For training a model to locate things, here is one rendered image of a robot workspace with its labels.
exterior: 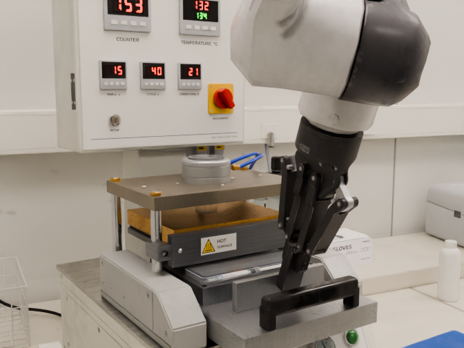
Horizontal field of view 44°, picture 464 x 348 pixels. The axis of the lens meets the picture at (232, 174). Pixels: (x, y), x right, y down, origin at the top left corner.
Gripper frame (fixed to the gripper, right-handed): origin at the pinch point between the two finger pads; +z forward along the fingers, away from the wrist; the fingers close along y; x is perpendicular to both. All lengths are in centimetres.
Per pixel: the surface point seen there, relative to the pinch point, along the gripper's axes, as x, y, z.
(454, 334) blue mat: 54, -3, 31
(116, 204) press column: -13.3, -28.7, 5.3
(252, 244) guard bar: 1.6, -11.1, 4.2
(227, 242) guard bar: -2.9, -11.3, 3.2
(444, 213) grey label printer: 100, -44, 32
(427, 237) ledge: 100, -46, 42
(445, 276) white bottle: 68, -18, 29
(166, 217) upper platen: -7.9, -21.6, 4.3
